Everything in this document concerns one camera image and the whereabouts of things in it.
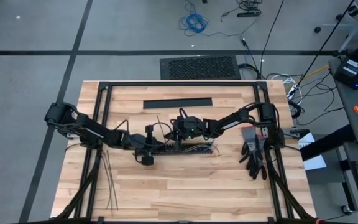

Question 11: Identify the white power strip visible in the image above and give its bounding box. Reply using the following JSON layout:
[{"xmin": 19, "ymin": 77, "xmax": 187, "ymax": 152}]
[{"xmin": 286, "ymin": 83, "xmax": 301, "ymax": 101}]

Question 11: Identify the grey black work glove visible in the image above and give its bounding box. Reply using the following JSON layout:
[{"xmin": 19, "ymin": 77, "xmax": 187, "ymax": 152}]
[
  {"xmin": 239, "ymin": 125, "xmax": 262, "ymax": 175},
  {"xmin": 250, "ymin": 133, "xmax": 269, "ymax": 181}
]

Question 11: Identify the black aluminium table frame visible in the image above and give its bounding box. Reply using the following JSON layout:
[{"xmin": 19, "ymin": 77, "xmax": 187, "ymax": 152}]
[{"xmin": 54, "ymin": 80, "xmax": 318, "ymax": 224}]

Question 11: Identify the black cable coil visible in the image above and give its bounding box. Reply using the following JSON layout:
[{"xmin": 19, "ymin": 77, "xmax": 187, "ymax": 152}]
[{"xmin": 237, "ymin": 63, "xmax": 262, "ymax": 80}]

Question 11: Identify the black power strip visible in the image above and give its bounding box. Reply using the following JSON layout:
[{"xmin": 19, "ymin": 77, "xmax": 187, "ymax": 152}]
[{"xmin": 236, "ymin": 10, "xmax": 262, "ymax": 19}]

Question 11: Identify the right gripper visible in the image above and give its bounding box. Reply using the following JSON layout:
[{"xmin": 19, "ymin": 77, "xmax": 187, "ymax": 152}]
[{"xmin": 164, "ymin": 115, "xmax": 205, "ymax": 141}]

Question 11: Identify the black box with blue light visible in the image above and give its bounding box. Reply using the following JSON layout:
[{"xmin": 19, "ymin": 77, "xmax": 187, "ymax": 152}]
[{"xmin": 333, "ymin": 55, "xmax": 358, "ymax": 90}]

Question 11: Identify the black floor cable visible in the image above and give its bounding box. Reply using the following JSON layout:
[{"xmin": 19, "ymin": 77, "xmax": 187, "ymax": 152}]
[{"xmin": 290, "ymin": 72, "xmax": 345, "ymax": 127}]

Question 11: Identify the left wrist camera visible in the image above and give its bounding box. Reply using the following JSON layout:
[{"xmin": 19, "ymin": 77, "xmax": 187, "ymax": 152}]
[{"xmin": 140, "ymin": 154, "xmax": 155, "ymax": 166}]

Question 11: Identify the tangled black cable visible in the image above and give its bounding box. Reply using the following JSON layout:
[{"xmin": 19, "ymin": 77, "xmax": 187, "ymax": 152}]
[{"xmin": 220, "ymin": 0, "xmax": 264, "ymax": 23}]

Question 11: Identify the black flat duct cover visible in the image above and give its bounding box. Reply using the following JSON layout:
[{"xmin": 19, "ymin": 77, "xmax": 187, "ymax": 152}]
[{"xmin": 142, "ymin": 97, "xmax": 213, "ymax": 110}]

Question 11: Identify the black slotted cable duct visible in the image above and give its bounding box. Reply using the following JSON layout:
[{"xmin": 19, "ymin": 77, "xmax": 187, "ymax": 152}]
[{"xmin": 134, "ymin": 142, "xmax": 214, "ymax": 156}]

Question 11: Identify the black desk caster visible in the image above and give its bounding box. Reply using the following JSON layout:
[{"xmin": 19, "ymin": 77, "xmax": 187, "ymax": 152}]
[{"xmin": 340, "ymin": 203, "xmax": 354, "ymax": 216}]

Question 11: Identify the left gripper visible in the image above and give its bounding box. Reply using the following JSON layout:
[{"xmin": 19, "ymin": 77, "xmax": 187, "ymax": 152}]
[{"xmin": 131, "ymin": 124, "xmax": 167, "ymax": 156}]

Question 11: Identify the white office chair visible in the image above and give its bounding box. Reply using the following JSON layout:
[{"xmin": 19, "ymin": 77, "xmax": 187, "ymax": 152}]
[{"xmin": 313, "ymin": 0, "xmax": 358, "ymax": 54}]

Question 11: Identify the yellow floor cable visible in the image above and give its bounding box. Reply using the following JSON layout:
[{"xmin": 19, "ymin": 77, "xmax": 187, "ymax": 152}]
[{"xmin": 286, "ymin": 63, "xmax": 331, "ymax": 94}]

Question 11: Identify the black perforated floor grille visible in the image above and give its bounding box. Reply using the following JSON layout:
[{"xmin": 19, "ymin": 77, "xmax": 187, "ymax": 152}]
[{"xmin": 159, "ymin": 54, "xmax": 242, "ymax": 81}]

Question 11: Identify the blue coiled cable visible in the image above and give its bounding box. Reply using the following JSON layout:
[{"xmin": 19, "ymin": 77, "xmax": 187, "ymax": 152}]
[{"xmin": 178, "ymin": 0, "xmax": 245, "ymax": 39}]

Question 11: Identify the multicoloured wire harness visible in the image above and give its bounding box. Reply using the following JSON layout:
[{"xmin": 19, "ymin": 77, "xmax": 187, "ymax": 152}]
[{"xmin": 180, "ymin": 142, "xmax": 221, "ymax": 156}]

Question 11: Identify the dark grey side desk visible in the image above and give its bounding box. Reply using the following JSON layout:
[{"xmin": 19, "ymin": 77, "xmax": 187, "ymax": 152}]
[{"xmin": 327, "ymin": 57, "xmax": 358, "ymax": 146}]

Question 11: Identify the white paper sheet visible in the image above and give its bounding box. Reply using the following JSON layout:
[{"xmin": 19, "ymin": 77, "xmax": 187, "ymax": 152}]
[{"xmin": 297, "ymin": 131, "xmax": 328, "ymax": 172}]

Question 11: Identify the white floor cable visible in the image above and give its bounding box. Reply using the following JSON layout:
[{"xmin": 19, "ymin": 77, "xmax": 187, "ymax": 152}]
[{"xmin": 265, "ymin": 72, "xmax": 305, "ymax": 106}]

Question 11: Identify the thin black hanging cable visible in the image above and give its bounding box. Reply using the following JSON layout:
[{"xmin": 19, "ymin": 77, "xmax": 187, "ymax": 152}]
[
  {"xmin": 259, "ymin": 0, "xmax": 286, "ymax": 80},
  {"xmin": 292, "ymin": 0, "xmax": 357, "ymax": 93}
]

